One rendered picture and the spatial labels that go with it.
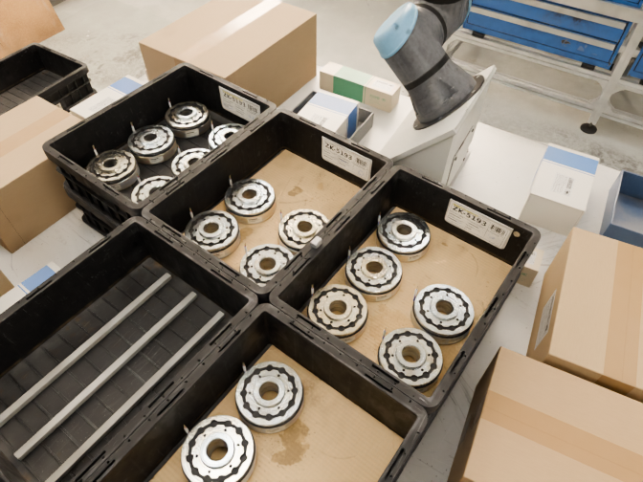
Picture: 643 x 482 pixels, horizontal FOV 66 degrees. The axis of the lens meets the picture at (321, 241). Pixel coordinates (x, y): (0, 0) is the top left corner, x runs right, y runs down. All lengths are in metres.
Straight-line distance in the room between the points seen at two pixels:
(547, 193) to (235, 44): 0.86
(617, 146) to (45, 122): 2.47
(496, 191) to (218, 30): 0.86
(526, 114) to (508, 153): 1.45
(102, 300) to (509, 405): 0.70
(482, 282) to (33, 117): 1.07
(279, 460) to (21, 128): 0.95
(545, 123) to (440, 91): 1.74
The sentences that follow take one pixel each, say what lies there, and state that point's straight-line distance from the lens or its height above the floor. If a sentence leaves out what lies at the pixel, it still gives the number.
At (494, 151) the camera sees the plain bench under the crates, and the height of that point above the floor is 0.70.
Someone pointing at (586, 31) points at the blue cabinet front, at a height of 0.46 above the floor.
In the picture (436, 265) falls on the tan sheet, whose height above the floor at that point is 0.83.
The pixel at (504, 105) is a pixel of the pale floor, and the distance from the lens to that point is 2.92.
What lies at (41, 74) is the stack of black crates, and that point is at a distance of 2.32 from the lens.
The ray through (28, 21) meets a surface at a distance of 3.65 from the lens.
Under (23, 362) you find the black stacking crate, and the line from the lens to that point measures 0.97.
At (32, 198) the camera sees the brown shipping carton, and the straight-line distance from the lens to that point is 1.27.
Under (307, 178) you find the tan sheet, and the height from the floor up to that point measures 0.83.
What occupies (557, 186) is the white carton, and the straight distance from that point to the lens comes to 1.27.
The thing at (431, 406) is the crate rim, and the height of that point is 0.93.
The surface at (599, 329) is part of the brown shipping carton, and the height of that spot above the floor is 0.86.
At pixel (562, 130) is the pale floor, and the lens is 2.86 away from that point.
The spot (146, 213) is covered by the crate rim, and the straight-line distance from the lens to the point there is 0.94.
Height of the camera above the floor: 1.59
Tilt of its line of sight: 51 degrees down
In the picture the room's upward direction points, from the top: 1 degrees clockwise
